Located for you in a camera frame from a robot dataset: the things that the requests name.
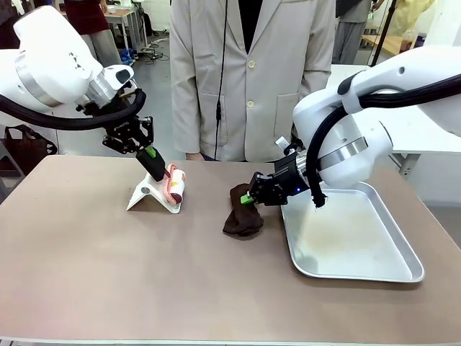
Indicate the plastic cup with red drink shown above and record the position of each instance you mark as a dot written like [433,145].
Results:
[408,37]

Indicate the grey metal frame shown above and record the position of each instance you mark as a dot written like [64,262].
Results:
[9,180]

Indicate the yellow garment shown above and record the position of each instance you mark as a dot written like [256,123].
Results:
[410,16]

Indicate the black slanted pole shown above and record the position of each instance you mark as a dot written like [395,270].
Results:
[381,34]

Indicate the pink white lint roller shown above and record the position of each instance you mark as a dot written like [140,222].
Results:
[176,184]

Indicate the person's right hand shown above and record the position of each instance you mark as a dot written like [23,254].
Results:
[194,156]

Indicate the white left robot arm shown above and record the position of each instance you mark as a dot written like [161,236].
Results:
[47,54]

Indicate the white folded roller stand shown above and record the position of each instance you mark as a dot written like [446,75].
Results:
[142,196]

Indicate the person in beige blazer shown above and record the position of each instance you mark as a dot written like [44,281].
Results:
[259,90]

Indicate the dark brown cloth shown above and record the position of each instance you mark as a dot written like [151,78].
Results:
[241,221]

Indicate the person in black clothes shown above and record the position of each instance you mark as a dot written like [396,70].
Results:
[9,21]

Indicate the blue shoe covers pile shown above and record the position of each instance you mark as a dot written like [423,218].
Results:
[127,57]

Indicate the person in grey clothes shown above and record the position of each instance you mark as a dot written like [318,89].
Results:
[351,39]

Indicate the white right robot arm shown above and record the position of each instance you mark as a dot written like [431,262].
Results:
[396,72]

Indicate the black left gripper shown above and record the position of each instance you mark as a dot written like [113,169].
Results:
[122,129]

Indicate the silver metal tray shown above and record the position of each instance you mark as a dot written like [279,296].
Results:
[353,252]

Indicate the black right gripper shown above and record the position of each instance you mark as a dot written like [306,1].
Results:
[288,176]

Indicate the wooden workbench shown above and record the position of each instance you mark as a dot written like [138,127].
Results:
[381,41]

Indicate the person in dark red top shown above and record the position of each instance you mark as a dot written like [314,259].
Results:
[102,39]

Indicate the blue drink can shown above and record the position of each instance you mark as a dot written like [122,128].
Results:
[421,39]

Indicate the wooden table with white frame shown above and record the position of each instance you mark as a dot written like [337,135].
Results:
[126,21]

